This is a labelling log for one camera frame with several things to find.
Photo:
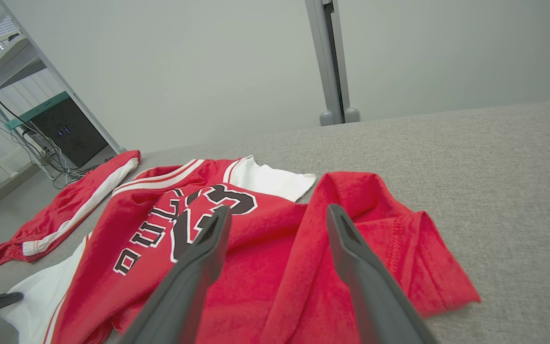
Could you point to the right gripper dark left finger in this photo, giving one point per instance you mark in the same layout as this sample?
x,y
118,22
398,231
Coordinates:
x,y
179,301

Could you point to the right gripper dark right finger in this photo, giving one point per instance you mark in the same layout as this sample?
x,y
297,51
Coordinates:
x,y
380,310

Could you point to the red basketball jersey white sleeves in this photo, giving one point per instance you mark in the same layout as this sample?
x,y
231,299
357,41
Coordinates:
x,y
265,239

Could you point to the red shorts white side stripe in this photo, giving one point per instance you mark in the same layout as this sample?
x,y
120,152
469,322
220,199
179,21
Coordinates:
x,y
65,210

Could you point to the black computer tower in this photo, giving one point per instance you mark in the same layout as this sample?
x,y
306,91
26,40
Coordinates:
x,y
72,131

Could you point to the teal edged desk shelf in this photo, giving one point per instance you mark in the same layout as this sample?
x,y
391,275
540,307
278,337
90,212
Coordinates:
x,y
36,112

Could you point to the light grey desk top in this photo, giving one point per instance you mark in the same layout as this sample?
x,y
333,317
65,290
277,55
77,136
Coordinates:
x,y
12,64

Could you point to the grey metal partition post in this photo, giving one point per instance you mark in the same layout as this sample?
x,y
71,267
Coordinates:
x,y
320,57

